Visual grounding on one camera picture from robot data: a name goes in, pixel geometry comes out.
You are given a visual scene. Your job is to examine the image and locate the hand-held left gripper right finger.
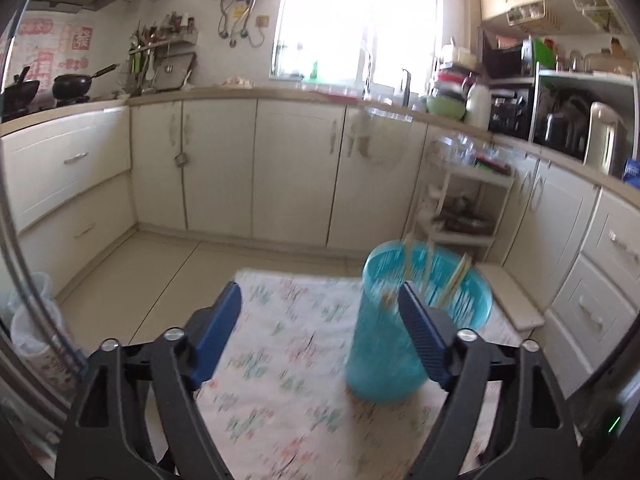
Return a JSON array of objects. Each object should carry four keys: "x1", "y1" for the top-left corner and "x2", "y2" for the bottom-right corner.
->
[{"x1": 398, "y1": 282, "x2": 585, "y2": 480}]

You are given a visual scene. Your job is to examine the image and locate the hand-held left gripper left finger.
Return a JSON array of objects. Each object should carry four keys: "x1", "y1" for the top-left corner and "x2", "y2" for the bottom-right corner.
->
[{"x1": 54, "y1": 281, "x2": 243, "y2": 480}]

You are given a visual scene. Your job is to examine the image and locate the teal plastic cup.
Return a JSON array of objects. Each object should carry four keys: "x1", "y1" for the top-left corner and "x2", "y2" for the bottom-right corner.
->
[{"x1": 345, "y1": 240, "x2": 495, "y2": 403}]

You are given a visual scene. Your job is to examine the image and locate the wooden chopstick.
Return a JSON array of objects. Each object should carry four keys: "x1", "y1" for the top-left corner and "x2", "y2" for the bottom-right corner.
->
[{"x1": 435, "y1": 254, "x2": 474, "y2": 307}]

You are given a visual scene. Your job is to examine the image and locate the floral tablecloth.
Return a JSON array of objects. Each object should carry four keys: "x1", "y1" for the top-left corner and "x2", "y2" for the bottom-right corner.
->
[{"x1": 145, "y1": 267, "x2": 521, "y2": 480}]

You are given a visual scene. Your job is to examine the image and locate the white trolley shelf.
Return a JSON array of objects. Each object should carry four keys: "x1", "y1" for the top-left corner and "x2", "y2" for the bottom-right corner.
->
[{"x1": 407, "y1": 135, "x2": 516, "y2": 263}]

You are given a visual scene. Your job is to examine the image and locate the cream base cabinets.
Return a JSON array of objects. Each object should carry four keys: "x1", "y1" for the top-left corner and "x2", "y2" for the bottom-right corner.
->
[{"x1": 127, "y1": 97, "x2": 431, "y2": 253}]

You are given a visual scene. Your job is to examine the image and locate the cream cabinet with drawers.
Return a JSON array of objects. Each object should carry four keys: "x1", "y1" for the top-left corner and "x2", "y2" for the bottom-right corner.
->
[{"x1": 500, "y1": 152, "x2": 640, "y2": 396}]

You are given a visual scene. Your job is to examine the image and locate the cream drawer unit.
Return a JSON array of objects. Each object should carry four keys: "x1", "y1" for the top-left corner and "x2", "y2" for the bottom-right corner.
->
[{"x1": 0, "y1": 105, "x2": 138, "y2": 301}]

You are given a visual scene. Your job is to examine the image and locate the green bowl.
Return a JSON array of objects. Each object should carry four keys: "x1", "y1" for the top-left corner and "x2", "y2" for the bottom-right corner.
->
[{"x1": 426, "y1": 94, "x2": 468, "y2": 121}]

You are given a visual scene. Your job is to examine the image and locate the white plastic jug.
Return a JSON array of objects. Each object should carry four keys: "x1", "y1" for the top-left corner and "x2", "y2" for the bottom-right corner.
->
[{"x1": 465, "y1": 82, "x2": 493, "y2": 131}]

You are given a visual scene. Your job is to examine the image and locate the beige kitchen countertop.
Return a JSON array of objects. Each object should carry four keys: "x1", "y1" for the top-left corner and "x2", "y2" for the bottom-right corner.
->
[{"x1": 0, "y1": 85, "x2": 640, "y2": 186}]

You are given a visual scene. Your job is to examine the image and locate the metal kettle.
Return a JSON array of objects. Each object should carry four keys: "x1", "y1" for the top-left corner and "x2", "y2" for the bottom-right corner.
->
[{"x1": 542, "y1": 112, "x2": 576, "y2": 148}]

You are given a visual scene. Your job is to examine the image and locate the stack of food containers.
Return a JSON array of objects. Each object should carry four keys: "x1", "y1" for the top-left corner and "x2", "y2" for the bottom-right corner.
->
[{"x1": 432, "y1": 45, "x2": 478, "y2": 98}]

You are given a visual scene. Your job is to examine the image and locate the grey tray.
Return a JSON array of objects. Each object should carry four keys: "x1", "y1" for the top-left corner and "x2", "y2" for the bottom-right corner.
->
[{"x1": 150, "y1": 55, "x2": 193, "y2": 92}]

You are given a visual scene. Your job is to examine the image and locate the white electric thermos pot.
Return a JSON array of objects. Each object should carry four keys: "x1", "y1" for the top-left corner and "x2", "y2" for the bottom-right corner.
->
[{"x1": 582, "y1": 102, "x2": 628, "y2": 176}]

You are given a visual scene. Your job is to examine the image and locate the black microwave oven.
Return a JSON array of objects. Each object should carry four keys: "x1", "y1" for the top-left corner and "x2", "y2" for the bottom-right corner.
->
[{"x1": 482, "y1": 42, "x2": 536, "y2": 78}]

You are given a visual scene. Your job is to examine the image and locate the black wok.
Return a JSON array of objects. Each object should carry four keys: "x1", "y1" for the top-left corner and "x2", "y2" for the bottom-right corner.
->
[
  {"x1": 0, "y1": 67, "x2": 41, "y2": 113},
  {"x1": 52, "y1": 64, "x2": 121, "y2": 101}
]

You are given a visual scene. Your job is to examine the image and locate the metal counter rack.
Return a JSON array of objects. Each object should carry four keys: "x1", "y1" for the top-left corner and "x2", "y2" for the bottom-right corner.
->
[{"x1": 530, "y1": 67, "x2": 638, "y2": 161}]

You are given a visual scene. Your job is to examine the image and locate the kitchen window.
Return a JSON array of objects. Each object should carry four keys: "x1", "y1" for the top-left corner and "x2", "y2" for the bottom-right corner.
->
[{"x1": 270, "y1": 0, "x2": 443, "y2": 91}]

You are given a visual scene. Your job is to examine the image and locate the wall utensil rack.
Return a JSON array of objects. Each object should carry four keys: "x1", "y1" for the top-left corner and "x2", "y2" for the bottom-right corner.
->
[{"x1": 127, "y1": 12, "x2": 198, "y2": 93}]

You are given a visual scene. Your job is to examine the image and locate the red wall stickers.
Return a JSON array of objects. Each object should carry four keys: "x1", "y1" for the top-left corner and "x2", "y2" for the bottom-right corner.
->
[{"x1": 17, "y1": 15, "x2": 93, "y2": 73}]

